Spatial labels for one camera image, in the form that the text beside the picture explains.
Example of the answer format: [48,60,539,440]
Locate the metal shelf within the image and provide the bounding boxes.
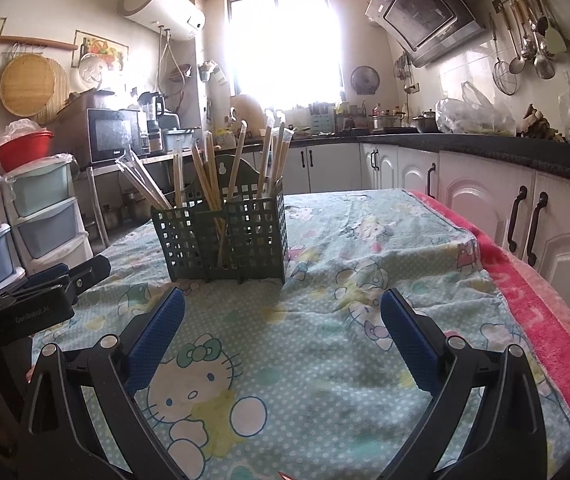
[85,150,206,246]

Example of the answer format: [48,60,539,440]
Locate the beige drawer unit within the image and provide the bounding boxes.
[0,175,26,291]

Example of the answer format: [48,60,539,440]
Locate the pale green knife block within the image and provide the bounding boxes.
[310,102,336,133]

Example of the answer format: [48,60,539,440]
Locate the wooden wall rod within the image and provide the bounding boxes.
[0,35,80,53]

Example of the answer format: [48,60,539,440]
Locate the pastel green drawer unit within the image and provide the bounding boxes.
[4,155,93,273]

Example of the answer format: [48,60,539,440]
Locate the brown leaf bundle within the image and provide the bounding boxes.
[517,105,566,141]

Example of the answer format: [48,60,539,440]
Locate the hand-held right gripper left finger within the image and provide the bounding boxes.
[16,287,188,480]

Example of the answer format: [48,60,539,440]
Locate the small round fan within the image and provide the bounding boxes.
[350,66,380,96]

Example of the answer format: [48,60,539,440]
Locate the white lower cabinets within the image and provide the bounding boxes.
[245,142,570,321]

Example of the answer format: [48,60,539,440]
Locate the black microwave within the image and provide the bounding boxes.
[87,107,143,166]

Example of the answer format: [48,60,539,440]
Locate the wooden cutting board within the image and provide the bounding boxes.
[229,94,263,136]

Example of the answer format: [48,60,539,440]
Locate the pink blanket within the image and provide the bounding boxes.
[407,190,570,441]

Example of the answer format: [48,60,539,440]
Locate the red plastic basin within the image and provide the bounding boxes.
[0,130,54,173]

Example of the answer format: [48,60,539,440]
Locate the pile of chopsticks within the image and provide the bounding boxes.
[115,112,296,268]

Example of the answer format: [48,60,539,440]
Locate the white perforated plate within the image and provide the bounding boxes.
[79,52,108,92]

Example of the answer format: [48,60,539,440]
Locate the window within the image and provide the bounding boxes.
[226,0,343,106]

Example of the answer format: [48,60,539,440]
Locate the steel cooking pot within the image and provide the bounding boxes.
[369,112,406,133]

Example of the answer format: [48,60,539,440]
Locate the stacked steel pots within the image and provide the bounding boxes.
[102,187,138,226]

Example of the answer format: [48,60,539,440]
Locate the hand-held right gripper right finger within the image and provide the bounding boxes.
[380,288,550,480]

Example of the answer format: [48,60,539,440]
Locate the round bamboo sieve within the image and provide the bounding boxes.
[0,53,70,123]

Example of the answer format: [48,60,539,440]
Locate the row of hanging utensils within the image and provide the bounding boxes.
[487,0,568,96]

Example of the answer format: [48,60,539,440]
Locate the blender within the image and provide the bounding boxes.
[137,91,166,156]

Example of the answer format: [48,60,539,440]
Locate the steel bowl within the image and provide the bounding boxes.
[412,110,438,134]

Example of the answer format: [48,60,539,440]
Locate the white water heater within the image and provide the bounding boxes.
[117,0,206,43]

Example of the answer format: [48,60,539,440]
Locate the green plastic utensil basket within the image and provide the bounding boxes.
[151,152,288,285]

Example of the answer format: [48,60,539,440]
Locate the brown box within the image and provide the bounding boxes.
[57,89,116,116]

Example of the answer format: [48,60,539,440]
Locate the black range hood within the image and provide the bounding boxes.
[365,0,488,68]

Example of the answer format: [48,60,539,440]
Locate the black countertop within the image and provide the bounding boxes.
[285,132,570,193]

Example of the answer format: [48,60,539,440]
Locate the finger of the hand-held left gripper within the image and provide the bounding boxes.
[12,264,73,301]
[60,255,112,297]

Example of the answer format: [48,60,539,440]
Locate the crumpled plastic bag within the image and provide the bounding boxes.
[435,81,517,136]

